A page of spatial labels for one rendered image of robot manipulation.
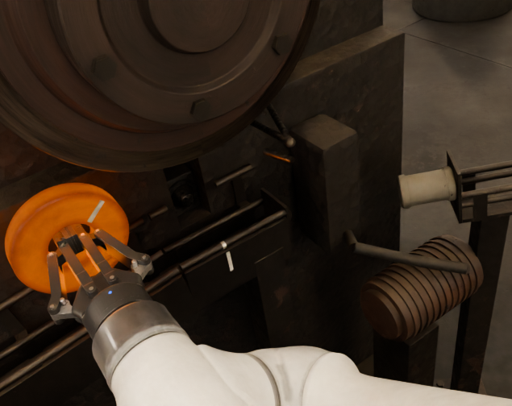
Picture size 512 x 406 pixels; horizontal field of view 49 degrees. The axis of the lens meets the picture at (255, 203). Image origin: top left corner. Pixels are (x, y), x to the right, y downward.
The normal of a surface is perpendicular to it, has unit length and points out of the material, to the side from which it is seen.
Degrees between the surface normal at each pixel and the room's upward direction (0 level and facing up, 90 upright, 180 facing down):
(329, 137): 0
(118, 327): 16
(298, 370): 3
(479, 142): 0
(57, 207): 93
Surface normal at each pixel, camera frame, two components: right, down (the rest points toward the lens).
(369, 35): -0.14, -0.78
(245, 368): 0.51, -0.83
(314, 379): 0.22, -0.56
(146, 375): -0.36, -0.66
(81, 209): 0.56, 0.48
